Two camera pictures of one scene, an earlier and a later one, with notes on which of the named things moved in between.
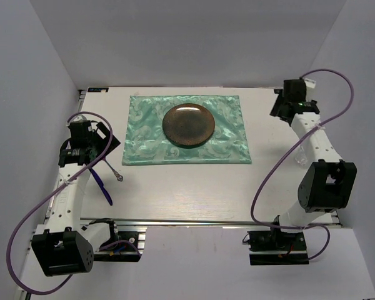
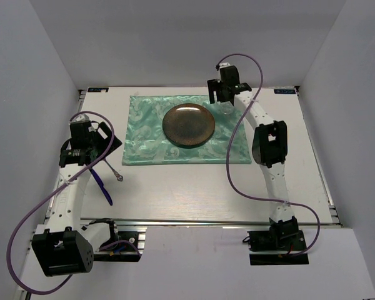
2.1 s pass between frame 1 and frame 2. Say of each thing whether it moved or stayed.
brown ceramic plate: stayed
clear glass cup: moved
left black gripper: stayed
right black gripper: moved
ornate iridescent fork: stayed
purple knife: stayed
